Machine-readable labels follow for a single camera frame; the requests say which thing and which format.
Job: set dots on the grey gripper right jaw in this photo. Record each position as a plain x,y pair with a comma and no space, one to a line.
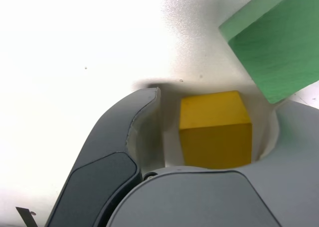
199,199

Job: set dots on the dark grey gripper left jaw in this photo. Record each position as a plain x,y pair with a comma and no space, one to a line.
104,162

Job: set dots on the yellow cube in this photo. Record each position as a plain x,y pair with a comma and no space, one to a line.
214,127

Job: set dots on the green cube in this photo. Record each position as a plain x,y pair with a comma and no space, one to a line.
274,50

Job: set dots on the black tape strip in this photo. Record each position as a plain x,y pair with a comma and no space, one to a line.
26,218

